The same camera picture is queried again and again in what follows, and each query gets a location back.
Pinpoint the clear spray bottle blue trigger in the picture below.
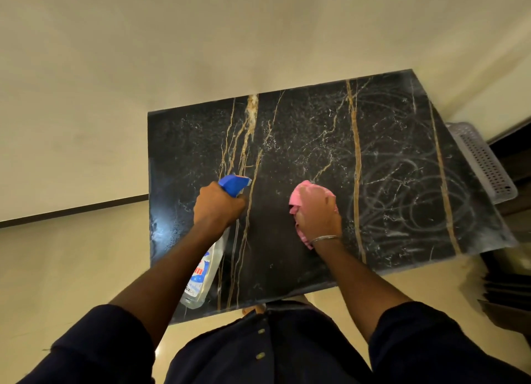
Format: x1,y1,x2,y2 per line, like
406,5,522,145
179,174,253,310

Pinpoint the stack of dark flat boards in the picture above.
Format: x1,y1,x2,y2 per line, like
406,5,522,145
481,268,531,302

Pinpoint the person's right hand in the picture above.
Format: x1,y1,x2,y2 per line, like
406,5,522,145
293,185,343,244

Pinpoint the person's left forearm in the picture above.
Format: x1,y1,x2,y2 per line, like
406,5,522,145
109,221,231,349

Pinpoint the person's right forearm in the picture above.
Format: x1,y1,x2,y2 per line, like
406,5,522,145
311,238,414,344

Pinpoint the dark blue buttoned shirt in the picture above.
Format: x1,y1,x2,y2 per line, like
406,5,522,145
17,300,531,384

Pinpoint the pink cleaning cloth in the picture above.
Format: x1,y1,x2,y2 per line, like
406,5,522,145
289,180,339,251

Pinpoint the person's left hand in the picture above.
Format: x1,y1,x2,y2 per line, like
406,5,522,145
193,181,248,232

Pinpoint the white perforated plastic basket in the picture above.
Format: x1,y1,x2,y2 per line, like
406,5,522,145
446,122,519,205

